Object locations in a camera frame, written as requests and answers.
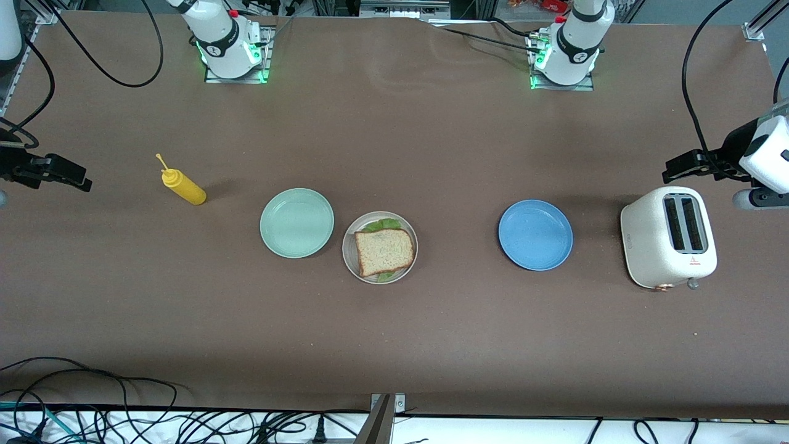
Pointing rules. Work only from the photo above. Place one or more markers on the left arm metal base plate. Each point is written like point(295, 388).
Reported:
point(564, 87)

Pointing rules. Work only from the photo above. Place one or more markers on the green lettuce leaf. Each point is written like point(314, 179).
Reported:
point(382, 225)

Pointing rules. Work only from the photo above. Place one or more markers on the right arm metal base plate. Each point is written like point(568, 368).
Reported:
point(216, 80)

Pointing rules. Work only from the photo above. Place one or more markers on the white two-slot toaster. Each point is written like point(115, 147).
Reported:
point(653, 253)

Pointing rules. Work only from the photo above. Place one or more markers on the beige round plate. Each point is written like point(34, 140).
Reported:
point(351, 259)

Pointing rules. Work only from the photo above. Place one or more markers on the grey metal box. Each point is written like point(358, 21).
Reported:
point(404, 7)

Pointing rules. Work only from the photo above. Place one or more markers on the yellow mustard squeeze bottle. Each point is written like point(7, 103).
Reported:
point(185, 188)

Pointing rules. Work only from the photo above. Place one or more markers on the red packet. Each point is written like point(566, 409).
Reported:
point(542, 5)

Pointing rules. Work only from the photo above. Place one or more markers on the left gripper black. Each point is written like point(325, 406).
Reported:
point(729, 150)

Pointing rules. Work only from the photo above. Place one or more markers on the grey metal bracket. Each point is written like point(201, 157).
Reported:
point(379, 425)

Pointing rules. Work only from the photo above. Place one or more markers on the aluminium frame profile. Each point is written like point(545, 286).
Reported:
point(15, 68)

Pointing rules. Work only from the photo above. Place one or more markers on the green round plate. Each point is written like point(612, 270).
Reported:
point(296, 223)

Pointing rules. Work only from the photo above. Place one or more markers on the aluminium corner profile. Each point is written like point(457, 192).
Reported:
point(753, 32)

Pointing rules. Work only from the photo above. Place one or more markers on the black power plug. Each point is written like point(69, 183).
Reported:
point(320, 431)

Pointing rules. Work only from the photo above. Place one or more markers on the brown bread slice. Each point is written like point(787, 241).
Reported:
point(385, 251)

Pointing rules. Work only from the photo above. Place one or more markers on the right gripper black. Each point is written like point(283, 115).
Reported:
point(11, 161)

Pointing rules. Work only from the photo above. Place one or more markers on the blue round plate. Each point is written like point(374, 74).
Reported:
point(535, 235)

